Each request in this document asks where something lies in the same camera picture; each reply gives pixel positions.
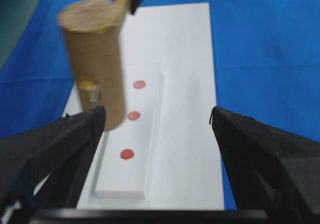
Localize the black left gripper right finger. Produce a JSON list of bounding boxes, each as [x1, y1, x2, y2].
[[209, 106, 320, 223]]

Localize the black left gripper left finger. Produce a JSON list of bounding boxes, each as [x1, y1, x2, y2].
[[0, 106, 106, 223]]

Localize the wooden mallet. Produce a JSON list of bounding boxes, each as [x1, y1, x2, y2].
[[57, 0, 131, 131]]

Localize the raised white foam strip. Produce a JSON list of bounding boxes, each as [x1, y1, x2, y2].
[[95, 63, 164, 199]]

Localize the white foam board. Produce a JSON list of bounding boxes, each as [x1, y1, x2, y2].
[[76, 3, 224, 210]]

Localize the grey-green backdrop curtain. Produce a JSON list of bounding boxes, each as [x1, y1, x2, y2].
[[0, 0, 40, 66]]

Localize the blue table cloth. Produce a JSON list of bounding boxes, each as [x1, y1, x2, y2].
[[0, 0, 320, 209]]

